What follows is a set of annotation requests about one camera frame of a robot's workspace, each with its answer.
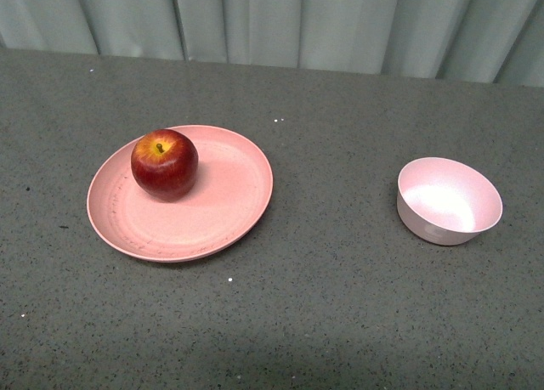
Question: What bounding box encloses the red yellow apple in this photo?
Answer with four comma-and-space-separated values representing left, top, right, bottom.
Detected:
130, 128, 199, 201

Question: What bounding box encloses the light pink bowl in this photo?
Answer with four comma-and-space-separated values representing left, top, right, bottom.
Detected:
397, 157, 503, 246

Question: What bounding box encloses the pink round plate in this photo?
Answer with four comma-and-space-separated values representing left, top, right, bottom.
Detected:
87, 125, 273, 263

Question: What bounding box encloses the white pleated curtain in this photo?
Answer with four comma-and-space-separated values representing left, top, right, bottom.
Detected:
1, 0, 543, 87

